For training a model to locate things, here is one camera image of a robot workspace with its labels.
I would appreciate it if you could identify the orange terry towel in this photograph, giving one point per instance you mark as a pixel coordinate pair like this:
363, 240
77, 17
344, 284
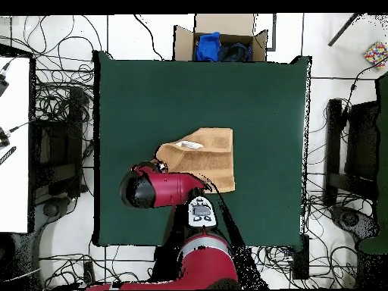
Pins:
209, 160

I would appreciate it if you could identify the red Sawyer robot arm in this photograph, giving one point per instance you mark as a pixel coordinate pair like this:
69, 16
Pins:
172, 189

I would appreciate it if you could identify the colourful dotted item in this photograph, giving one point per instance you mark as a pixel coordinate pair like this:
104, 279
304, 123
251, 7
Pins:
376, 54

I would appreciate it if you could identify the dark green table cloth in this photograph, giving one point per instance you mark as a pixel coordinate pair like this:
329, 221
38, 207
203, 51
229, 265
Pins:
136, 106

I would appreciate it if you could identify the grey stand base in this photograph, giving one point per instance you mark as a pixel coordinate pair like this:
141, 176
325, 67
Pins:
51, 209
350, 218

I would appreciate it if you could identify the black power strip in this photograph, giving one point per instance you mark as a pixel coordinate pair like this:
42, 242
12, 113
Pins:
89, 272

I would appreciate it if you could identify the white table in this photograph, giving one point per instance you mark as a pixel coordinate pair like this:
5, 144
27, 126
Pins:
15, 188

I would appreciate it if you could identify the blue cloth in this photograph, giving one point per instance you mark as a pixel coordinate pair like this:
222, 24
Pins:
207, 47

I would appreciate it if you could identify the dark navy cloth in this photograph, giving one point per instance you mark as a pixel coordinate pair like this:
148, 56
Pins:
235, 53

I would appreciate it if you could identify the brown cardboard box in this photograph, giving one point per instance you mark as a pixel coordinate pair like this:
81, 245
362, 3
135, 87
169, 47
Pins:
224, 22

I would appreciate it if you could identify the black box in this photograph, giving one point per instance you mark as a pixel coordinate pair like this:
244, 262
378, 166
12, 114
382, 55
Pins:
300, 260

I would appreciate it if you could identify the thin black bar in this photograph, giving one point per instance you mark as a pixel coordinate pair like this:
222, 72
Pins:
342, 31

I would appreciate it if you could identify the black stand frame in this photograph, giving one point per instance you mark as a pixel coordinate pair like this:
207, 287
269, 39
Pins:
362, 136
75, 100

